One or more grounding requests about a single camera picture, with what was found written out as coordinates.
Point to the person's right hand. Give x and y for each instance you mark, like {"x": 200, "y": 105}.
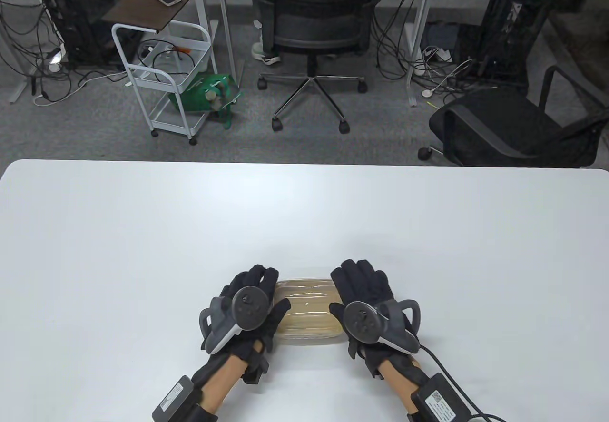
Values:
{"x": 364, "y": 281}

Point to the person's left hand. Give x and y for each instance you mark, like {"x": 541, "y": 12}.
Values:
{"x": 257, "y": 277}

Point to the clear plastic takeout lid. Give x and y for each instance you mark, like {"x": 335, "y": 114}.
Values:
{"x": 309, "y": 303}

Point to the brown takeout box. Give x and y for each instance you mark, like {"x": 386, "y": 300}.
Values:
{"x": 309, "y": 338}

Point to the person's left forearm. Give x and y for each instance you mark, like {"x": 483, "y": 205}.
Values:
{"x": 223, "y": 379}

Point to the person's right forearm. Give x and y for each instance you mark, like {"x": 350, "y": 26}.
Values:
{"x": 399, "y": 384}

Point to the grey left hand controller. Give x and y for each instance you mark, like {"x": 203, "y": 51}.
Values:
{"x": 250, "y": 308}

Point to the grey hand controller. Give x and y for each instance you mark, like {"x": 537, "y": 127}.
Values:
{"x": 364, "y": 322}
{"x": 250, "y": 308}

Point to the grey right hand controller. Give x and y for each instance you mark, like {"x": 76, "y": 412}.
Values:
{"x": 364, "y": 322}

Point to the green bag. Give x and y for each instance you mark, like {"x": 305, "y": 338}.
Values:
{"x": 200, "y": 98}

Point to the black armrest office chair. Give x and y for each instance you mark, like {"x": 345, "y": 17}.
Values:
{"x": 499, "y": 127}

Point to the white rolling cart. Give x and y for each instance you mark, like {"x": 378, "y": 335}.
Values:
{"x": 162, "y": 79}

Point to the white power strip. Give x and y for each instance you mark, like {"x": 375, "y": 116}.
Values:
{"x": 440, "y": 54}

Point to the white desk leg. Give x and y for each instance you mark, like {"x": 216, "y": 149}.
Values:
{"x": 226, "y": 22}
{"x": 418, "y": 27}

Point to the black mesh office chair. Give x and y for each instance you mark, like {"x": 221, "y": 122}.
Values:
{"x": 314, "y": 17}

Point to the brown side table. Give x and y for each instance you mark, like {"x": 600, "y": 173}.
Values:
{"x": 147, "y": 10}

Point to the black computer tower yellow sticker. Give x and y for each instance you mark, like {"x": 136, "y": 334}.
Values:
{"x": 81, "y": 17}

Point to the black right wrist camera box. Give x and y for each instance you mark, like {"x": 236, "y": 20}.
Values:
{"x": 442, "y": 400}

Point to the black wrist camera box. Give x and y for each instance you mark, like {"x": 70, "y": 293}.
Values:
{"x": 442, "y": 400}
{"x": 176, "y": 398}

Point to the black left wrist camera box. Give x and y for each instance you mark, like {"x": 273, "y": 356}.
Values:
{"x": 176, "y": 398}

